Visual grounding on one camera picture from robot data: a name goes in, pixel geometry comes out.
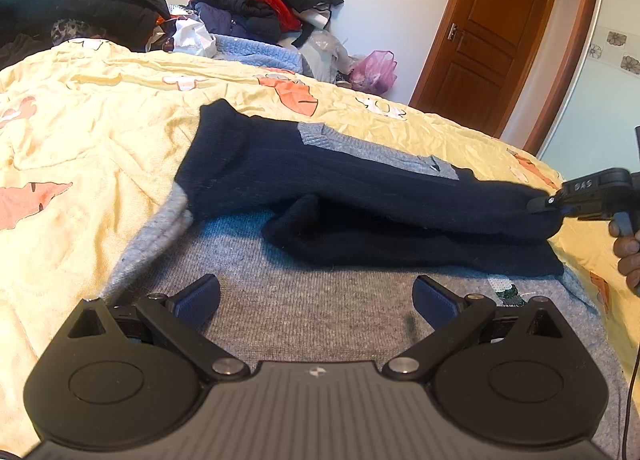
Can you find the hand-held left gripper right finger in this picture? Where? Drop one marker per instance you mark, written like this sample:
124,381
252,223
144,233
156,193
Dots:
431,297

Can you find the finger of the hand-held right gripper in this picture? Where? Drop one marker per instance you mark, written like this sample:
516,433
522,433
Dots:
547,202

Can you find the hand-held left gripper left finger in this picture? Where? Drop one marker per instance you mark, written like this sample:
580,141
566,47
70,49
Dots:
201,296

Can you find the grey and navy knit sweater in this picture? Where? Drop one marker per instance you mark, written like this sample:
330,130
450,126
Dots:
310,290

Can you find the person's right hand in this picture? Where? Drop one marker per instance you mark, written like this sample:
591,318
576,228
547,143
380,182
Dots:
629,260

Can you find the brown wooden door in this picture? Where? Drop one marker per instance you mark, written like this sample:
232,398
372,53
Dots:
485,30

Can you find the yellow printed quilt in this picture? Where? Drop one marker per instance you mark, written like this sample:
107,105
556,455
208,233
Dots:
90,140

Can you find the pink plastic bag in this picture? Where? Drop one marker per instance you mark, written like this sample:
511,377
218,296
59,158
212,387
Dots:
375,71

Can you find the light blue knit garment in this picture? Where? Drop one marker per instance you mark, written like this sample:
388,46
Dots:
260,53

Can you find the white plastic bag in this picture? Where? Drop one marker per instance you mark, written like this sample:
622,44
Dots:
190,35

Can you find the clear plastic bag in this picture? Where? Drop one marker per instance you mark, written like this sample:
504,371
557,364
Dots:
325,53

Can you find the navy padded jacket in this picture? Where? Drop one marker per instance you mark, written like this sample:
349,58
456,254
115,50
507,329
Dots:
240,15

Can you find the leopard print cloth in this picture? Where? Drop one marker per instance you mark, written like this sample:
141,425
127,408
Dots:
70,30

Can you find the floral wall tile border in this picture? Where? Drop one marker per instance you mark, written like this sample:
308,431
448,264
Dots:
617,48

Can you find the brown wooden door frame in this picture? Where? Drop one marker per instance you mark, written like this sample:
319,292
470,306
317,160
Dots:
575,40

